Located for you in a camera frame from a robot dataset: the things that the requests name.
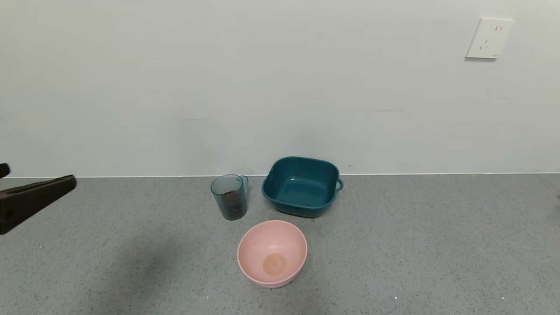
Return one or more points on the white wall socket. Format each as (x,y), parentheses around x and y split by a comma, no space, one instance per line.
(488,38)

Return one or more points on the transparent teal ribbed cup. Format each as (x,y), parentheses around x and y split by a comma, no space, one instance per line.
(228,186)

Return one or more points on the teal square plastic tray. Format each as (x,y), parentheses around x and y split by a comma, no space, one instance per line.
(302,188)

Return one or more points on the roasted coffee beans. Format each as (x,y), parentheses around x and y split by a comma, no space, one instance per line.
(233,205)

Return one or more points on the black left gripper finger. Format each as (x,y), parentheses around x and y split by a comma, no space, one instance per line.
(3,170)
(30,201)

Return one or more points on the pink plastic bowl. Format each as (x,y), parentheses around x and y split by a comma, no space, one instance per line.
(271,253)

